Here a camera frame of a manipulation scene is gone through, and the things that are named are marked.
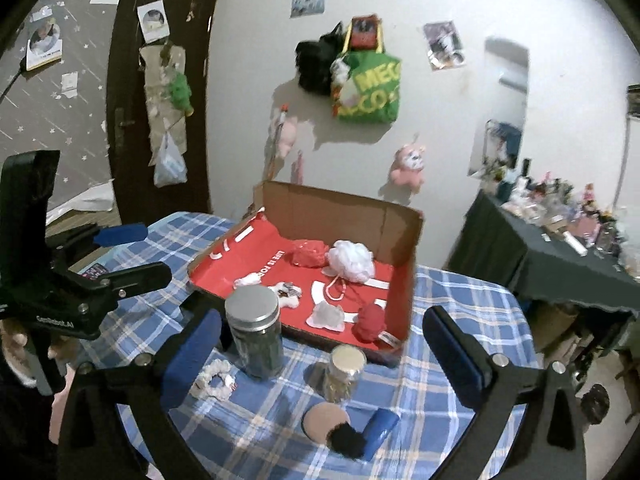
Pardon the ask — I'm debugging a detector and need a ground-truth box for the white scrunchie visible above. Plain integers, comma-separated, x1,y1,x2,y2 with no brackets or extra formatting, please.
190,359,238,401

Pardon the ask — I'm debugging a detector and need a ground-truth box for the white plush toy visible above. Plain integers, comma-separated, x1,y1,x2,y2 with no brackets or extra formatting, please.
233,272,303,309

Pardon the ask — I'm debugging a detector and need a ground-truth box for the red mesh bath pouf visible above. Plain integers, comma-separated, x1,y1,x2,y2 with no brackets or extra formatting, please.
288,240,329,269

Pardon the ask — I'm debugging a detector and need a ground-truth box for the translucent white mesh pouch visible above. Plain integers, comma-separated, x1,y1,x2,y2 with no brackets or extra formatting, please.
306,301,345,333

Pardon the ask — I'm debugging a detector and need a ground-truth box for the black fluffy pompom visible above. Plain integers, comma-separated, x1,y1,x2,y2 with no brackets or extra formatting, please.
326,422,367,460

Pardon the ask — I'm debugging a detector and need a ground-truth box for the red yarn ball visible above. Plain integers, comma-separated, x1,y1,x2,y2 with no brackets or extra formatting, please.
352,304,386,344

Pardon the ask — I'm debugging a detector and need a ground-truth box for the white mesh bath pouf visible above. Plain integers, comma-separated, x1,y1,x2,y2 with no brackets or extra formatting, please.
322,240,375,301

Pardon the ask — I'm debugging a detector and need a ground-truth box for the person's hand holding gripper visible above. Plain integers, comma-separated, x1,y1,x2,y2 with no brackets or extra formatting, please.
1,320,75,388

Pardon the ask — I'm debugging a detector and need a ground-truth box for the plastic bag on door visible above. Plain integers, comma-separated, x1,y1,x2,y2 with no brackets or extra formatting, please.
153,132,188,188

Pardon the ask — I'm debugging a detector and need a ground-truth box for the tall silver-lid glass jar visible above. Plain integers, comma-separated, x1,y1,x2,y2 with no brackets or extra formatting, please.
224,285,284,380

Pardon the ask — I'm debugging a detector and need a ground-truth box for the green plush on door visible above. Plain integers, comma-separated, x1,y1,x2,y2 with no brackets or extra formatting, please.
168,72,194,117

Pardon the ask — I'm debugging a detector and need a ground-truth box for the blue cylindrical tube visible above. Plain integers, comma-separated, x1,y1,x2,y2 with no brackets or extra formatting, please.
362,408,400,462

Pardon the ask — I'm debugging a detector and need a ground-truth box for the blue plaid tablecloth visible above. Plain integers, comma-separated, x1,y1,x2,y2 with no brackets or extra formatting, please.
80,212,537,479

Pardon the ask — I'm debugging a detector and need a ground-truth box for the dark green side table cloth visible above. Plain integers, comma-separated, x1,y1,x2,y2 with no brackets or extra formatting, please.
448,191,640,316

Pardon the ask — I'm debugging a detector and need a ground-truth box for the round tan powder puff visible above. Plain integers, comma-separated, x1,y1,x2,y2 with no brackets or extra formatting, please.
302,402,350,444

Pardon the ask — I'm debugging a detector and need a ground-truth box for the calendar photo on wallpaper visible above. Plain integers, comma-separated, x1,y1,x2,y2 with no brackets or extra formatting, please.
25,18,63,72

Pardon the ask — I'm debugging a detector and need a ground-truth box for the pale pink plush toy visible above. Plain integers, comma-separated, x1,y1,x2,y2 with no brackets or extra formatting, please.
267,104,297,180

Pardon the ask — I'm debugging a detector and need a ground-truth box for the small gold-filled glass jar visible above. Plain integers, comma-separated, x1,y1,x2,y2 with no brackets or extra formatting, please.
323,344,367,403

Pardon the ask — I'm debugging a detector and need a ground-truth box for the red-lined cardboard box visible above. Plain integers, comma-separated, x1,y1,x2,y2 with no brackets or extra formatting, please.
188,181,423,367

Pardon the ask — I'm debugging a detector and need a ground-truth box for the photo on door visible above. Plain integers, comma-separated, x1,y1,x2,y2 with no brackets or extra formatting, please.
137,0,170,44

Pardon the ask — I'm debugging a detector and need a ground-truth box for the cosmetics clutter on table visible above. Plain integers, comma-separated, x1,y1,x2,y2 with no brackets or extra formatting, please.
484,155,639,280

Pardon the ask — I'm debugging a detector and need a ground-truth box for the dark wooden door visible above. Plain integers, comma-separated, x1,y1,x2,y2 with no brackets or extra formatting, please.
106,0,216,226

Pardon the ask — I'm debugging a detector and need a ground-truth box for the white cabinet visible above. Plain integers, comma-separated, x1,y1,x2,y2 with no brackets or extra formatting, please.
614,115,640,210

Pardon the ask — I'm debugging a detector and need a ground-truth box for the green tote bag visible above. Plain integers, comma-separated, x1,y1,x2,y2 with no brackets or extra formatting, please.
331,19,401,125

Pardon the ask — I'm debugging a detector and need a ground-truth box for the red box in tote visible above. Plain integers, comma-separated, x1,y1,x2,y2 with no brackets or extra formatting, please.
348,14,382,51

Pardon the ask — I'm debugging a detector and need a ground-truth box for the black bag on wall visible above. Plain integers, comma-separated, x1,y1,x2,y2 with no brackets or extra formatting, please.
295,22,345,96

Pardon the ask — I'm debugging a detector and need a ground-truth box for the pink plush on wall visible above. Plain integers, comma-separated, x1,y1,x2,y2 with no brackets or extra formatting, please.
390,143,424,194

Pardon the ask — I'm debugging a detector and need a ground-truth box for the wall mirror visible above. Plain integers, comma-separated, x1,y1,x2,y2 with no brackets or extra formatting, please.
468,37,529,179

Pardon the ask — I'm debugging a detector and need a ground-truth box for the photo collage on wall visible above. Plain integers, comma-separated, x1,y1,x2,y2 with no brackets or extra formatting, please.
422,21,466,70

